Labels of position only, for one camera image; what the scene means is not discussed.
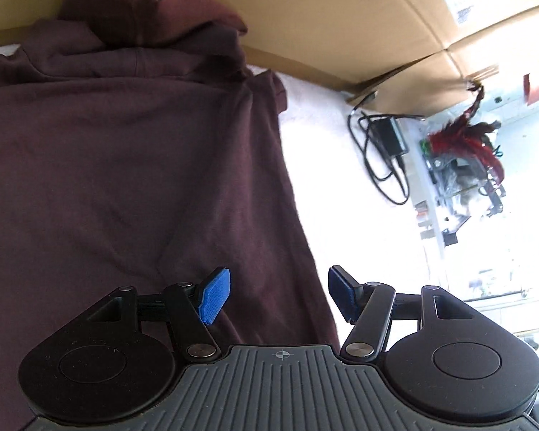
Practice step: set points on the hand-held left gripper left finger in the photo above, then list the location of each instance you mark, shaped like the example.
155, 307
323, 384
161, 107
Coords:
215, 296

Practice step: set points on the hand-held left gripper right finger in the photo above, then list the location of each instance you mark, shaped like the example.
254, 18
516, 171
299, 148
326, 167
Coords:
343, 294

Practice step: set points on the maroon hoodie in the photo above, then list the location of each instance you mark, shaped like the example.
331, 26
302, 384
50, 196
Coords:
116, 166

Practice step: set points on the cluttered white shelf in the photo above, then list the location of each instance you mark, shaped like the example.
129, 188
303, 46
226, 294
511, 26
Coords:
476, 256

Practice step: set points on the black power adapter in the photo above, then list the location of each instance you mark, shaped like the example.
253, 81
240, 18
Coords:
390, 137

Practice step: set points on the red feather duster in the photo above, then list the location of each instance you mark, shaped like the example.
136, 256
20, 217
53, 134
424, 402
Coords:
462, 141

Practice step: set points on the white shipping label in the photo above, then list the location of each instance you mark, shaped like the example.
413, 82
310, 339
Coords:
457, 0

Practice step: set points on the brown cardboard wall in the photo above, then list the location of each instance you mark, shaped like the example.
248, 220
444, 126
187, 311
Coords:
341, 18

